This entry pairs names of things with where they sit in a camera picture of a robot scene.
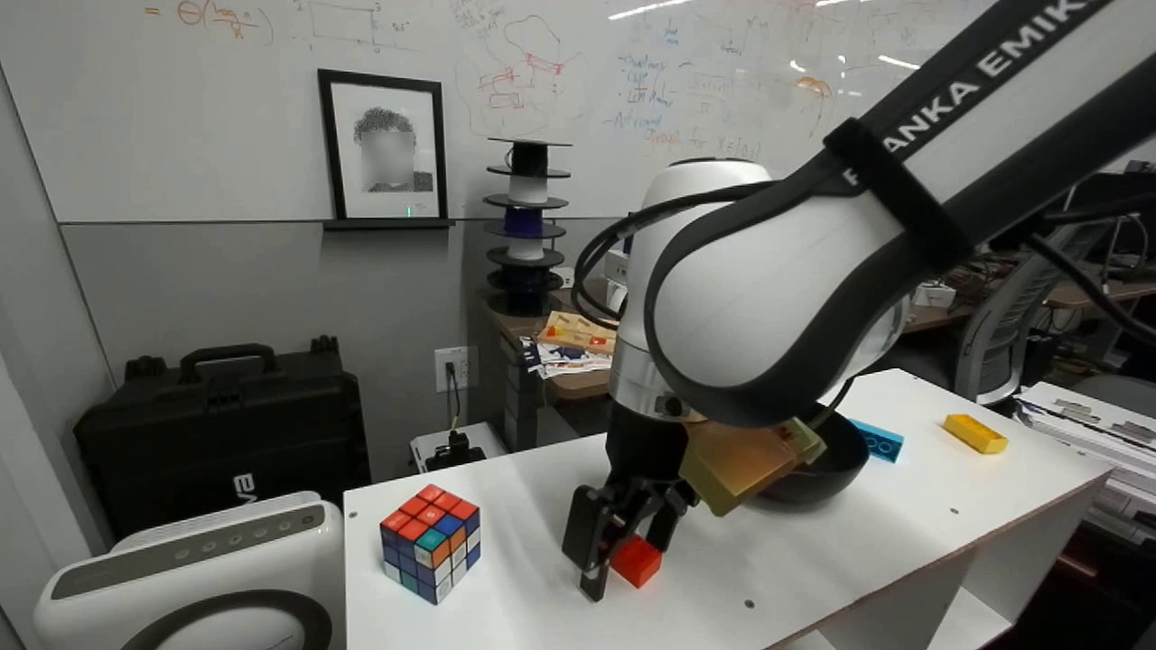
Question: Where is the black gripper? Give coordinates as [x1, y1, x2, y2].
[562, 402, 706, 602]

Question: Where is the red LEGO block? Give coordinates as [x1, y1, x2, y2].
[606, 534, 667, 591]

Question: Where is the blue LEGO block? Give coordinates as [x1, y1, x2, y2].
[858, 416, 908, 467]

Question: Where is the yellow LEGO block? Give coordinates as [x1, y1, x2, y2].
[938, 407, 1012, 458]

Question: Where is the black bowl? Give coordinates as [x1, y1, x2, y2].
[769, 407, 872, 507]

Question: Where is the white printed magazine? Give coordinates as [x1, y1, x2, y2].
[529, 339, 621, 386]

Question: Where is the white power strip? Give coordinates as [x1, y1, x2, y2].
[410, 419, 509, 475]

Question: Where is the orange patterned flat box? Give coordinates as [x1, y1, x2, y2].
[534, 307, 624, 366]

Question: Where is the Rubik's cube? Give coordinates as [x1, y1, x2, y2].
[377, 480, 483, 611]

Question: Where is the stack of filament spools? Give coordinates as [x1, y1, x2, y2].
[480, 135, 575, 321]

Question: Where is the white air purifier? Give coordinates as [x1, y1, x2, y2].
[34, 486, 348, 650]

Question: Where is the grey mesh office chair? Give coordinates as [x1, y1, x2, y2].
[955, 230, 1095, 410]

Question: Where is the black hard carrying case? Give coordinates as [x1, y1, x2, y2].
[73, 334, 377, 545]

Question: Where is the black framed picture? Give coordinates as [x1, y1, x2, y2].
[316, 64, 457, 236]

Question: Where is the amber camera mount plate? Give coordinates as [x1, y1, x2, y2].
[681, 410, 836, 519]

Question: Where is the white wall outlet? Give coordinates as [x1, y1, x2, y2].
[431, 343, 474, 398]

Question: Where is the black cable bundle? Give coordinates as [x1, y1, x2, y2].
[570, 0, 1156, 428]

